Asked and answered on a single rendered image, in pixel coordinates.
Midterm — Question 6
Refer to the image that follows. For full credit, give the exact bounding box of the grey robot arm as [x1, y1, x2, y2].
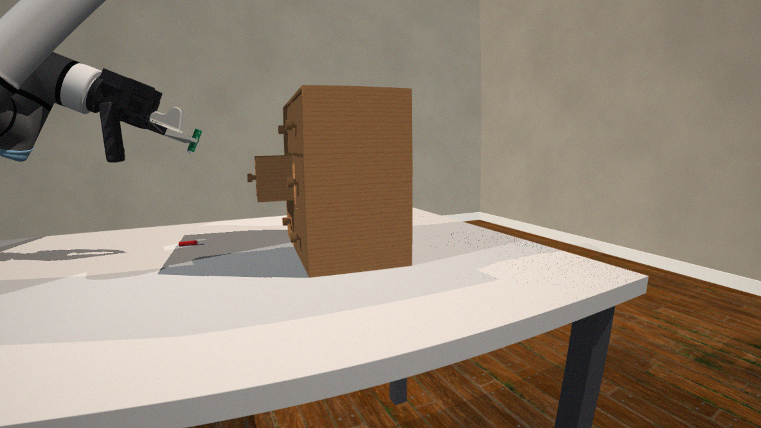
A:
[0, 0, 125, 163]

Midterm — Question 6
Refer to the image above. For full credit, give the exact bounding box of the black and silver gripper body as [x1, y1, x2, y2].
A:
[86, 69, 162, 129]

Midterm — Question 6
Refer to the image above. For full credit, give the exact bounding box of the brown wooden chest of drawers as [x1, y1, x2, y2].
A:
[283, 85, 413, 278]

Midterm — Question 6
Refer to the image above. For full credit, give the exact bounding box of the brown wooden drawer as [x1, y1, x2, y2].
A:
[290, 207, 309, 272]
[285, 95, 303, 150]
[282, 201, 295, 236]
[287, 156, 305, 212]
[278, 106, 292, 150]
[255, 155, 294, 202]

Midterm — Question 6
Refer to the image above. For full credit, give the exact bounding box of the green aa battery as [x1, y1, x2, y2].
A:
[187, 129, 202, 154]

